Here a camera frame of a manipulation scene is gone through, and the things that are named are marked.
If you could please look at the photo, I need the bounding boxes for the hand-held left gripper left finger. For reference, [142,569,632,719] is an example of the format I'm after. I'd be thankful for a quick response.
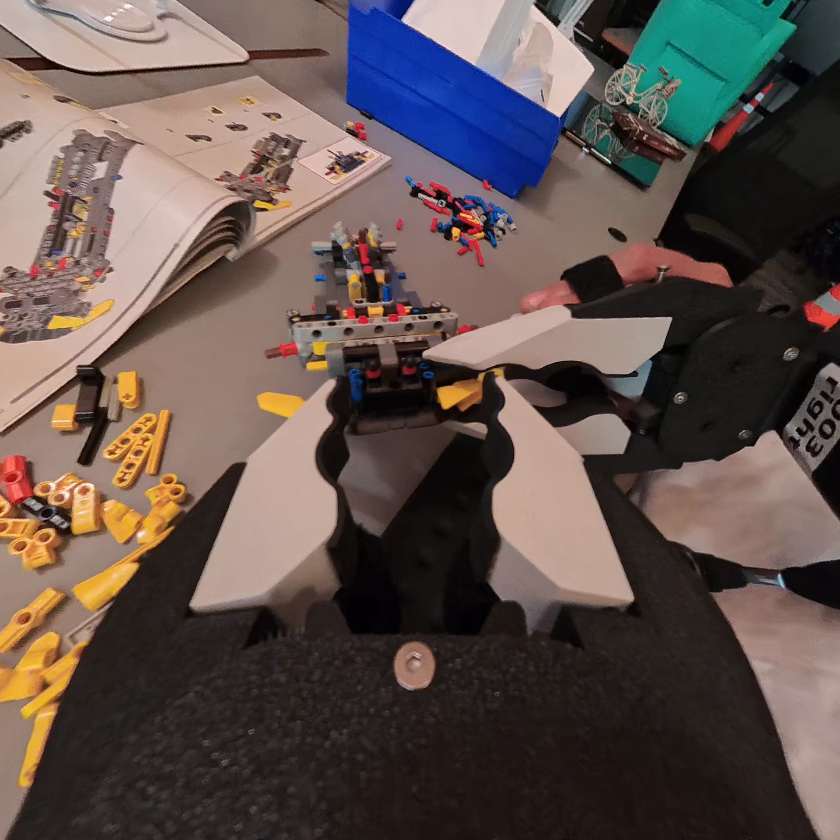
[189,378,358,631]

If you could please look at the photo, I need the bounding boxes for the pile of yellow lego pieces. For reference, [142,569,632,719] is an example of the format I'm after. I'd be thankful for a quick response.
[0,364,191,788]

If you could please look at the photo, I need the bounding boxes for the lego instruction booklet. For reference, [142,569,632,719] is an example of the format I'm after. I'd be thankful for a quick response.
[0,59,392,434]

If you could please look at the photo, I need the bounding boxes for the orange traffic cone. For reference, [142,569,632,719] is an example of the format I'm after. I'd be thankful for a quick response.
[712,82,775,153]

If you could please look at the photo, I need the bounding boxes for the teal flat board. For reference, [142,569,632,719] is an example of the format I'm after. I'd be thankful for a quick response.
[564,125,690,191]

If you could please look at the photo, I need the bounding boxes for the brown wooden case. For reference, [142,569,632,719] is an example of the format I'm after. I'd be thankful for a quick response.
[610,108,688,164]

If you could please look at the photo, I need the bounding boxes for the blue plastic bin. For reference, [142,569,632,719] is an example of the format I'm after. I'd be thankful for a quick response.
[346,0,596,198]

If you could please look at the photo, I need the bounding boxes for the pile of mixed lego pins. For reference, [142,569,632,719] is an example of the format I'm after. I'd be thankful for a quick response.
[405,176,519,266]

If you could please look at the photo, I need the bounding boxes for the person's right hand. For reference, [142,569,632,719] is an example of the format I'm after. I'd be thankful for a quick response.
[518,243,733,316]

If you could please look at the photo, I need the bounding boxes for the green felt bag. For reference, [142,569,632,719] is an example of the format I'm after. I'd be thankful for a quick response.
[620,0,798,148]

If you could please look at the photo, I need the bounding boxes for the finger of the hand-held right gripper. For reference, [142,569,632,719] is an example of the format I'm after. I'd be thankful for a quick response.
[505,377,636,456]
[422,304,674,395]

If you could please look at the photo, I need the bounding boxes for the lego car chassis model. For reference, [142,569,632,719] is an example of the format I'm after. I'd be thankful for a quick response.
[257,220,503,435]

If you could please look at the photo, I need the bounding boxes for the black office chair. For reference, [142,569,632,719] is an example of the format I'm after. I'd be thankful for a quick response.
[658,62,840,283]

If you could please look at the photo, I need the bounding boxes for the miniature white bicycle model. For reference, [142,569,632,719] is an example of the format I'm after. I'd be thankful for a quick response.
[604,62,683,127]

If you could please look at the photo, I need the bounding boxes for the white metal stand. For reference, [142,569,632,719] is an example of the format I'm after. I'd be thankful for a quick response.
[0,0,250,73]

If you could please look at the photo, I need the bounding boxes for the person's beige trousers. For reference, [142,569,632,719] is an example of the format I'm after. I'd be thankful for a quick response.
[623,430,840,840]

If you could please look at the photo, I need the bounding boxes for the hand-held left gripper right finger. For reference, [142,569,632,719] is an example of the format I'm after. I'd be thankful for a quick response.
[469,371,636,635]

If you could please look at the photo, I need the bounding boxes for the white paper bags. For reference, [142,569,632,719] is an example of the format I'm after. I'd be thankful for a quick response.
[402,0,596,119]

